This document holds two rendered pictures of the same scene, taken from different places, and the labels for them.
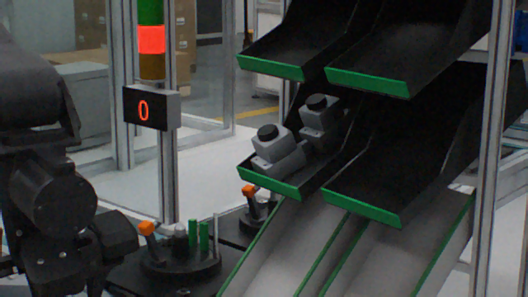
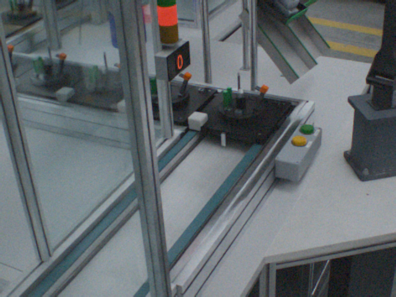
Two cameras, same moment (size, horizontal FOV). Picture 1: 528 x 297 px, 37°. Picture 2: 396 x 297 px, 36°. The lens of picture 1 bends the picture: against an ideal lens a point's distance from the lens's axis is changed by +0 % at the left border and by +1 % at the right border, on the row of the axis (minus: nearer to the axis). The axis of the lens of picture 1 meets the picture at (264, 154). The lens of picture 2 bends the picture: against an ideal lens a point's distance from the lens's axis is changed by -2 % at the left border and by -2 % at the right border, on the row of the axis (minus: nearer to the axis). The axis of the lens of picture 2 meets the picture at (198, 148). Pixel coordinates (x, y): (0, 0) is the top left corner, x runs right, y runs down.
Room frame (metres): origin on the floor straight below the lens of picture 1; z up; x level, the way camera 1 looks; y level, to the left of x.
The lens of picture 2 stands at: (1.73, 1.75, 1.87)
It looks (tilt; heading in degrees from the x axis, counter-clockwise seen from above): 31 degrees down; 259
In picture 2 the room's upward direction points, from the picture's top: 4 degrees counter-clockwise
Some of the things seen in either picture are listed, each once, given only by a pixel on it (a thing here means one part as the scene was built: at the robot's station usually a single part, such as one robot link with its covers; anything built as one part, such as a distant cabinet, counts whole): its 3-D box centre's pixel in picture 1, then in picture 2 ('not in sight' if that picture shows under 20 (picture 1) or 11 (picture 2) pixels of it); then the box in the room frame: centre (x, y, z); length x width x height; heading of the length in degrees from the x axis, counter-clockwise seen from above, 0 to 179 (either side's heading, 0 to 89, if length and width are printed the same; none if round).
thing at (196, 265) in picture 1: (181, 260); (241, 109); (1.26, 0.14, 0.98); 0.14 x 0.14 x 0.02
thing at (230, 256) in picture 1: (181, 271); (241, 115); (1.26, 0.14, 0.96); 0.24 x 0.24 x 0.02; 50
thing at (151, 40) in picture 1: (151, 38); (167, 13); (1.47, 0.21, 1.33); 0.05 x 0.05 x 0.05
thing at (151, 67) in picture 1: (152, 65); (168, 31); (1.47, 0.21, 1.28); 0.05 x 0.05 x 0.05
